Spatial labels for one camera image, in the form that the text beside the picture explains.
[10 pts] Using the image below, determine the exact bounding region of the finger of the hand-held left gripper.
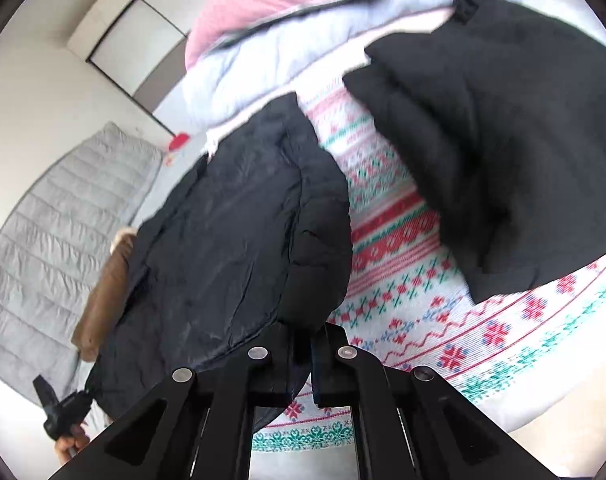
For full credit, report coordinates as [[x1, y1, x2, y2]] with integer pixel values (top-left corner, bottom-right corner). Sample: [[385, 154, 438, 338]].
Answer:
[[32, 374, 60, 410]]

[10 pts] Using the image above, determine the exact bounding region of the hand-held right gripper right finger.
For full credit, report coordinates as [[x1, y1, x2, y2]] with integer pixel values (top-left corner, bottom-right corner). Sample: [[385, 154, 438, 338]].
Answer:
[[312, 324, 550, 480]]

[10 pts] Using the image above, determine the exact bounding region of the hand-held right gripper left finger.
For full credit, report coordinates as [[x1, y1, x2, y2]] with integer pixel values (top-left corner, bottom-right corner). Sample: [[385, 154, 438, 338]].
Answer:
[[48, 324, 314, 480]]

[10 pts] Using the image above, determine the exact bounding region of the black puffer jacket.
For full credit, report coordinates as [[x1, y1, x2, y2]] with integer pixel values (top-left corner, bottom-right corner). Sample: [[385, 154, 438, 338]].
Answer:
[[85, 92, 354, 431]]

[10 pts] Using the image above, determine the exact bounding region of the person's left hand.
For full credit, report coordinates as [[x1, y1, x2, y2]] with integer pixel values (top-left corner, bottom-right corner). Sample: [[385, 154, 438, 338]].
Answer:
[[54, 422, 92, 466]]

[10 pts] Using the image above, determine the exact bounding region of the brown coat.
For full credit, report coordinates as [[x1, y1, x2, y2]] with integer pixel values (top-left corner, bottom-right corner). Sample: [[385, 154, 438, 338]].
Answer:
[[71, 227, 140, 364]]

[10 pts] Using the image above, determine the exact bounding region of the red green patterned blanket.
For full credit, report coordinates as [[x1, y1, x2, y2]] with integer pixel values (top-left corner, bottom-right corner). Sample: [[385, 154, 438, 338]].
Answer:
[[250, 79, 606, 454]]

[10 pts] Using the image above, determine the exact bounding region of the black fleece garment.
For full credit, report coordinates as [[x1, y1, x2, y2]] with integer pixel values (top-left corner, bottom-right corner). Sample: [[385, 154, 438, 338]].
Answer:
[[342, 0, 606, 306]]

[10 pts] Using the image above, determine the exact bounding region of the light blue blanket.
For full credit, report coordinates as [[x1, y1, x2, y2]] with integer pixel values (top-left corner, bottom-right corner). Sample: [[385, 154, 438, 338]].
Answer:
[[179, 0, 527, 132]]

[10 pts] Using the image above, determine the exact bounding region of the white and brown wardrobe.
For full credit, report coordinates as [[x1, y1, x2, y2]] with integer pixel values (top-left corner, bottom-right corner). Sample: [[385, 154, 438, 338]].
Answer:
[[65, 0, 236, 112]]

